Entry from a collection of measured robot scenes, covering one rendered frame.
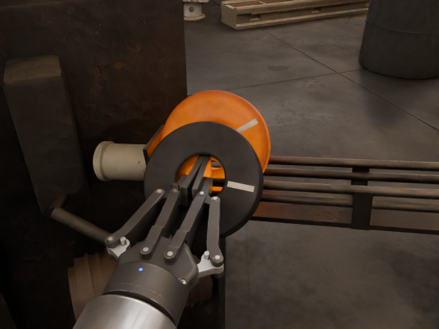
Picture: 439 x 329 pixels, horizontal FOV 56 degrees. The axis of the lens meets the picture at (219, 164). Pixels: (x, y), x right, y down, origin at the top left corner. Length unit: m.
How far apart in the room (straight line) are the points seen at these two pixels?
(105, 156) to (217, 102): 0.18
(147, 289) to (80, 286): 0.29
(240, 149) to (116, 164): 0.19
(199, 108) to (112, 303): 0.31
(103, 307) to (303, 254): 1.12
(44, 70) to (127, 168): 0.17
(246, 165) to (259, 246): 0.94
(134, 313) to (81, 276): 0.32
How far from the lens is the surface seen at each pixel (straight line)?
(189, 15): 4.25
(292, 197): 0.54
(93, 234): 0.65
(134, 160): 0.59
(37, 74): 0.62
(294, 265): 1.39
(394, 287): 1.42
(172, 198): 0.48
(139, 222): 0.46
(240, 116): 0.56
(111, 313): 0.35
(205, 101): 0.57
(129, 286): 0.37
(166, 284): 0.38
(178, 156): 0.54
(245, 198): 0.50
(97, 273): 0.66
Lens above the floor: 1.00
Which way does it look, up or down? 33 degrees down
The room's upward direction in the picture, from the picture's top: straight up
